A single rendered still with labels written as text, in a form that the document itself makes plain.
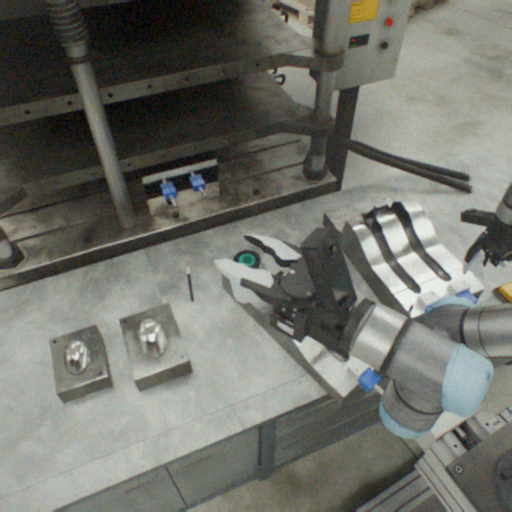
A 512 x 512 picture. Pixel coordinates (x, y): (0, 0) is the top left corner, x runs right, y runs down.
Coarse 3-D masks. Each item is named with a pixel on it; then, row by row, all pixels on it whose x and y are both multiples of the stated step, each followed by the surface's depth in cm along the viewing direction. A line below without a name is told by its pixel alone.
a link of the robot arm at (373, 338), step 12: (372, 312) 53; (384, 312) 54; (396, 312) 55; (360, 324) 53; (372, 324) 53; (384, 324) 52; (396, 324) 52; (360, 336) 53; (372, 336) 52; (384, 336) 52; (360, 348) 53; (372, 348) 52; (384, 348) 52; (360, 360) 55; (372, 360) 53
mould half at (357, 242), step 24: (336, 216) 153; (360, 216) 142; (384, 216) 142; (360, 240) 137; (432, 240) 141; (360, 264) 141; (384, 264) 135; (408, 264) 135; (456, 264) 135; (384, 288) 132; (432, 288) 129; (480, 288) 129; (408, 312) 123
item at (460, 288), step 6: (450, 282) 127; (456, 282) 127; (462, 282) 127; (450, 288) 127; (456, 288) 126; (462, 288) 125; (468, 288) 126; (456, 294) 125; (462, 294) 126; (468, 294) 126; (474, 300) 124
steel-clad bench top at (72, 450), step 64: (384, 192) 170; (448, 192) 170; (128, 256) 149; (192, 256) 149; (0, 320) 132; (64, 320) 132; (192, 320) 132; (0, 384) 119; (128, 384) 119; (192, 384) 119; (256, 384) 119; (0, 448) 108; (64, 448) 108; (128, 448) 108; (192, 448) 108
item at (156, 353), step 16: (128, 320) 124; (144, 320) 124; (160, 320) 124; (128, 336) 120; (144, 336) 123; (160, 336) 123; (176, 336) 121; (128, 352) 117; (144, 352) 118; (160, 352) 119; (176, 352) 117; (144, 368) 114; (160, 368) 114; (176, 368) 116; (192, 368) 120; (144, 384) 116
